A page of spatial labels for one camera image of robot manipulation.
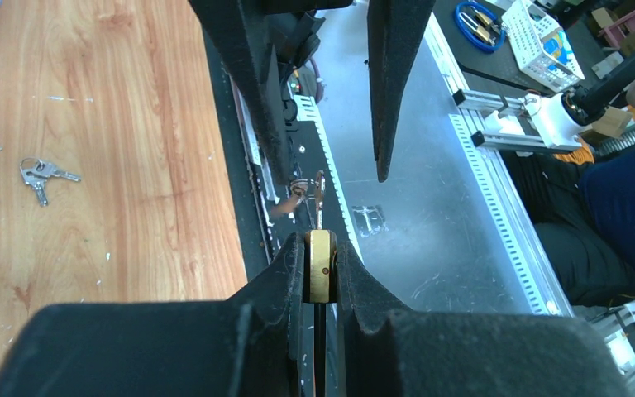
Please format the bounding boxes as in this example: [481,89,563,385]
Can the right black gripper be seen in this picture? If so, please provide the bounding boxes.
[190,0,436,184]

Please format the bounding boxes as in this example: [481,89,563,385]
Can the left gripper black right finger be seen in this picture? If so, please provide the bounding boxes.
[336,242,629,396]

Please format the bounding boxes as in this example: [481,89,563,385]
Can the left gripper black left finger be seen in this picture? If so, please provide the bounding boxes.
[0,234,304,396]

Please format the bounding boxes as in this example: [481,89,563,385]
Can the brass padlock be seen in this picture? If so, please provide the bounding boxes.
[303,230,337,396]

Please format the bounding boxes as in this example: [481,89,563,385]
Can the silver key pair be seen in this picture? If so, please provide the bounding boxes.
[19,157,82,207]

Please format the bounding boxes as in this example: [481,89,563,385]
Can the small silver key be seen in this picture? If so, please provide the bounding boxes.
[270,170,327,229]

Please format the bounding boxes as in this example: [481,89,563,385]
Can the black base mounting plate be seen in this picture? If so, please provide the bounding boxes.
[202,32,365,397]

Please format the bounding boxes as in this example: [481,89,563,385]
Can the white perforated basket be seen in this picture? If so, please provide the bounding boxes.
[501,0,585,93]

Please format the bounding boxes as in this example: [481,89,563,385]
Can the person in dark clothes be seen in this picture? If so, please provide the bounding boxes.
[502,81,635,307]

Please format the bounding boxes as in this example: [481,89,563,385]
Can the aluminium frame rail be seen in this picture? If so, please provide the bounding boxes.
[311,2,575,316]

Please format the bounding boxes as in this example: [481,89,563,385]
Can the blue cable lock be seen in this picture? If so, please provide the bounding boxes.
[452,1,508,54]

